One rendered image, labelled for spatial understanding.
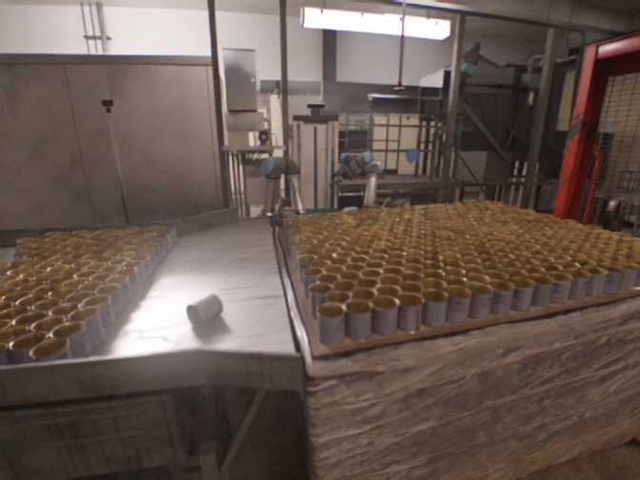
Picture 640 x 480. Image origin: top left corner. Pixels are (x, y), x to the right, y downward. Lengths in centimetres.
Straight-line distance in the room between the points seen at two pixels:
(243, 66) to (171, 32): 645
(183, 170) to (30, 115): 140
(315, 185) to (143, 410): 197
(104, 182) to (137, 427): 293
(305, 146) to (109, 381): 202
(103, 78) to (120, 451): 313
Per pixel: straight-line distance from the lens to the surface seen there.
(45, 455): 104
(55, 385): 85
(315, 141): 244
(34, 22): 1053
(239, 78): 308
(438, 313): 84
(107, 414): 89
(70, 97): 368
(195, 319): 97
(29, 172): 391
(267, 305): 100
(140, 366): 76
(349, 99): 385
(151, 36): 954
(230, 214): 206
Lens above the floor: 156
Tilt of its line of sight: 17 degrees down
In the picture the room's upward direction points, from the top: straight up
